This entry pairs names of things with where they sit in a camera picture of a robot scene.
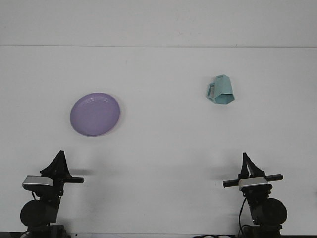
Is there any pale blue hexagonal cup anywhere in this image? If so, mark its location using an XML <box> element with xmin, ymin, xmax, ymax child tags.
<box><xmin>205</xmin><ymin>74</ymin><xmax>235</xmax><ymax>105</ymax></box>

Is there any pale purple round plate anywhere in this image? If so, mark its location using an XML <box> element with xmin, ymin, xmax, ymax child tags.
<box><xmin>69</xmin><ymin>92</ymin><xmax>121</xmax><ymax>137</ymax></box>

